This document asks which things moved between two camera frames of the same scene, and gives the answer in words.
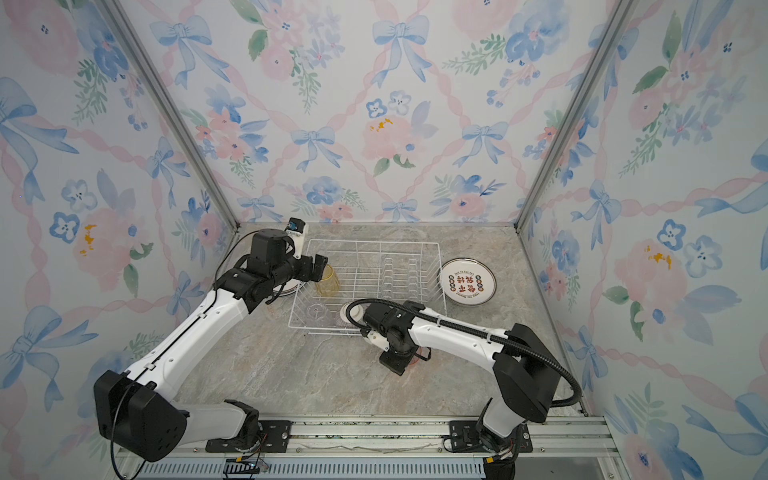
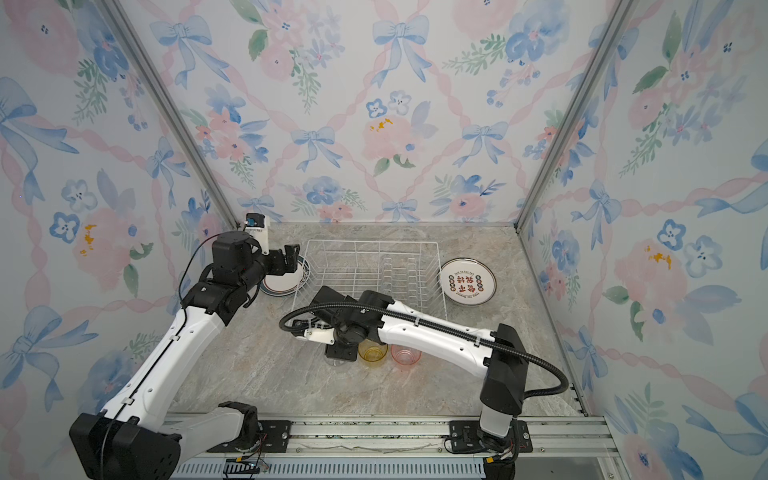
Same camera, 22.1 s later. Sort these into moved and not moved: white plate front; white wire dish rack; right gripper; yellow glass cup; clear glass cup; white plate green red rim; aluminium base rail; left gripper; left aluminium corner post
Moved: clear glass cup; right gripper; left gripper; yellow glass cup
Not moved: white plate front; white wire dish rack; left aluminium corner post; white plate green red rim; aluminium base rail
